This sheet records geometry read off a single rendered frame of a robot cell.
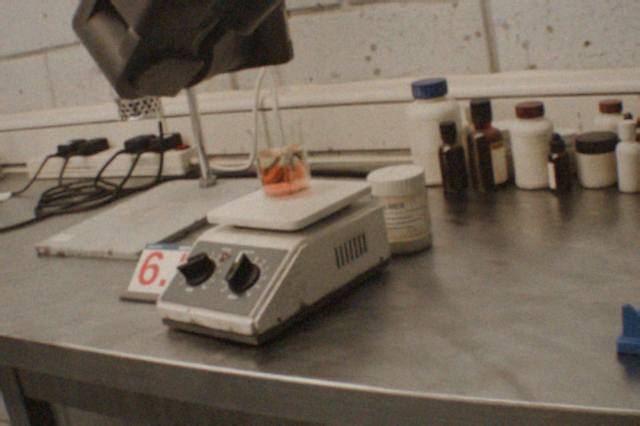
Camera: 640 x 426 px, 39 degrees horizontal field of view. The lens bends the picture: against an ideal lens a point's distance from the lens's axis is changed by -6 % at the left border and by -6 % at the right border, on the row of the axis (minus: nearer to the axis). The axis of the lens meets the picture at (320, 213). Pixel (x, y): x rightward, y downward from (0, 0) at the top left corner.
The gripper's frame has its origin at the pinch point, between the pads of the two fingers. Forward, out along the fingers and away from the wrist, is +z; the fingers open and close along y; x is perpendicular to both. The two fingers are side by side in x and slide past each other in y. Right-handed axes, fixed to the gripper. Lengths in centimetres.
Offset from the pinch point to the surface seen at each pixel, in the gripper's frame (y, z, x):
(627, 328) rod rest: -30.6, -19.0, 24.1
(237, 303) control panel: 1.8, -13.3, 22.3
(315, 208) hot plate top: -3.7, -4.7, 17.0
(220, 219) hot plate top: 5.8, -4.4, 17.4
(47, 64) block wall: 70, 72, 5
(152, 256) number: 17.3, 2.0, 22.6
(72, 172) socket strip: 61, 58, 24
